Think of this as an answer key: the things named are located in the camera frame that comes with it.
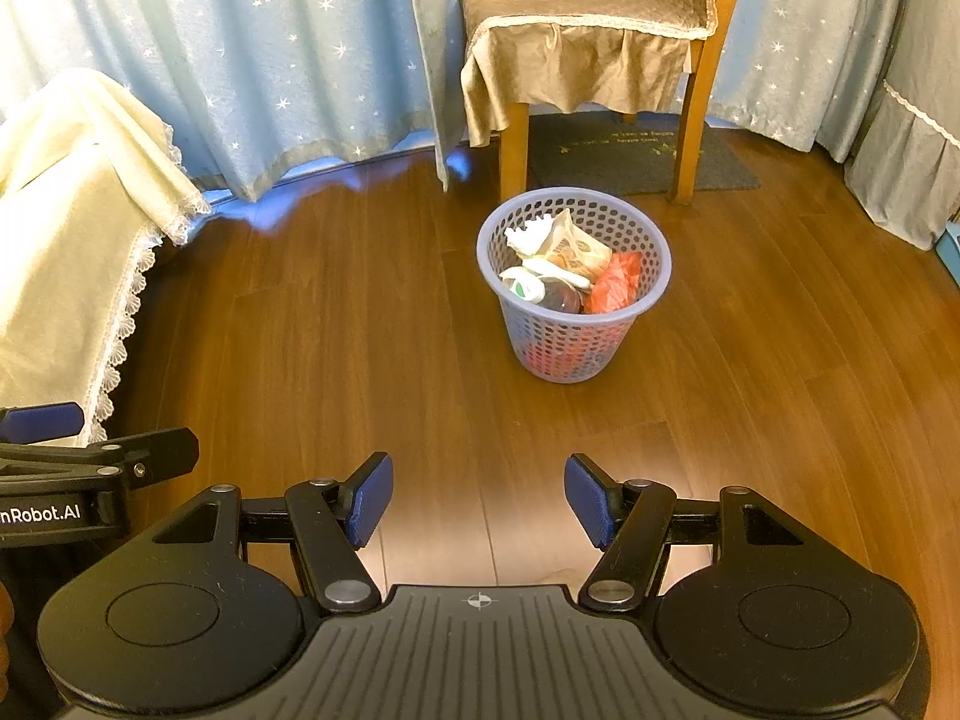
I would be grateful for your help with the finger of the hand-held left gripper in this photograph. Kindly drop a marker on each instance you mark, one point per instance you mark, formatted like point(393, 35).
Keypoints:
point(45, 418)
point(150, 454)

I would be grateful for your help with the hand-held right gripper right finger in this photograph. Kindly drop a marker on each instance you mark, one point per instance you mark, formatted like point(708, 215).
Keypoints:
point(585, 499)

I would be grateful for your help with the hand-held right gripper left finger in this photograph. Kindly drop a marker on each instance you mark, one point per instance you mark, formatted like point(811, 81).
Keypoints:
point(373, 499)

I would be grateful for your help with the lavender plastic mesh basket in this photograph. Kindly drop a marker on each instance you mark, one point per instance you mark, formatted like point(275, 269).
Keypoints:
point(570, 315)

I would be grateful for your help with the red plastic bag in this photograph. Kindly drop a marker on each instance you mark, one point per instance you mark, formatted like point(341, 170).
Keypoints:
point(615, 281)

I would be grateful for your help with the white plastic spoon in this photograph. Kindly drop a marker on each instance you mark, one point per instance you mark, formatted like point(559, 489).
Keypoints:
point(559, 274)

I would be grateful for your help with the beige paper bag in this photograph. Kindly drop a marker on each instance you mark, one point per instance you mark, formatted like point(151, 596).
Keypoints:
point(574, 244)

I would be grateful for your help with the white tissue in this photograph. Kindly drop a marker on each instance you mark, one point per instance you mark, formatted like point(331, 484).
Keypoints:
point(525, 240)

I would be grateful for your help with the cream lace-edged cloth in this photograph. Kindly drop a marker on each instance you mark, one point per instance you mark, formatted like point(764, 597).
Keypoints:
point(60, 240)

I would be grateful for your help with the dark floor mat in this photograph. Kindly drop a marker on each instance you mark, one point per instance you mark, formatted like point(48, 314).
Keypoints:
point(600, 157)

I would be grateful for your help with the wooden table with beige cloth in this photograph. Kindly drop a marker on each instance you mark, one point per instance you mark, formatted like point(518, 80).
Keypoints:
point(694, 127)

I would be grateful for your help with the teal plastic item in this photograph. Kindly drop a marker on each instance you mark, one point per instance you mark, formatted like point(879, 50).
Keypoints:
point(951, 247)

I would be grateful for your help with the grey skirted furniture cover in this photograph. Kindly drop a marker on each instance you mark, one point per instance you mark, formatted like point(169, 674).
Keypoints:
point(915, 165)

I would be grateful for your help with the beige chair cover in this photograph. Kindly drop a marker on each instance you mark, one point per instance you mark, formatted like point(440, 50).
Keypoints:
point(570, 15)

